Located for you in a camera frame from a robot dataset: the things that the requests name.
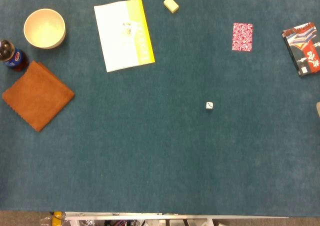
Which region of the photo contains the yellow clamp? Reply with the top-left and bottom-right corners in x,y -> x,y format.
51,211 -> 63,226

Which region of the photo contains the teal felt table mat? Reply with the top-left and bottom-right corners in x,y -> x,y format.
0,0 -> 320,218

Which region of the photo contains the dark cola bottle blue label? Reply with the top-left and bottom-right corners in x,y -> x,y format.
0,39 -> 30,73

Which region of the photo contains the folded orange cloth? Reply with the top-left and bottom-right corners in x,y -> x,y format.
1,60 -> 76,133

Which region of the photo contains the white and yellow booklet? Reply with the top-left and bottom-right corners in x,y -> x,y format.
93,0 -> 156,73

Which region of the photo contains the red patterned card deck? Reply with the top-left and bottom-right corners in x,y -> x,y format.
231,22 -> 254,53

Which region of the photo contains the white metal frame bar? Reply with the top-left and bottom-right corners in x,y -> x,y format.
64,211 -> 288,222

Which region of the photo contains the black and red card box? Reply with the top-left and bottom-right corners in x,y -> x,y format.
281,21 -> 320,78

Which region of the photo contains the cream round bowl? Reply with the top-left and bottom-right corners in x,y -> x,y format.
23,8 -> 67,50

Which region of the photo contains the cream mahjong tile block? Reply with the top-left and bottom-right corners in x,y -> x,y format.
163,0 -> 180,14

